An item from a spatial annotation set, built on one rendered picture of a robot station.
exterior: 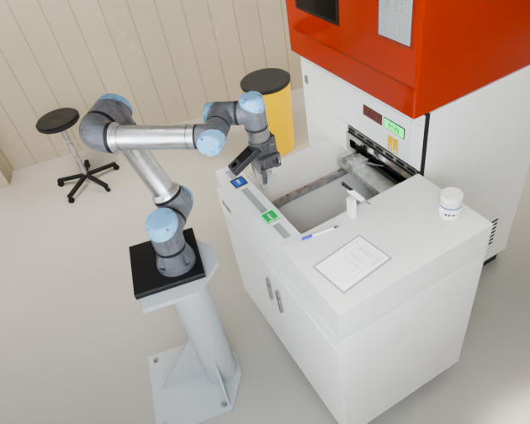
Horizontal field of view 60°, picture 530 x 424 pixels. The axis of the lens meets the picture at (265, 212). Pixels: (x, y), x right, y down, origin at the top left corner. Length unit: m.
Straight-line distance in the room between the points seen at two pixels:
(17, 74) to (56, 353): 2.25
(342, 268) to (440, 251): 0.32
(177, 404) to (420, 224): 1.46
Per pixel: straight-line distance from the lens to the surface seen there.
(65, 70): 4.17
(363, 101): 1.99
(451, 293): 1.83
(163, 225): 1.66
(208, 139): 1.33
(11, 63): 4.19
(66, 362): 2.88
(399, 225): 1.66
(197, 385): 2.48
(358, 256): 1.55
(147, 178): 1.70
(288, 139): 3.62
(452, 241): 1.63
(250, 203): 1.80
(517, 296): 2.79
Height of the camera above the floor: 2.13
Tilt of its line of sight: 42 degrees down
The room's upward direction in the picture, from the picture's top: 11 degrees counter-clockwise
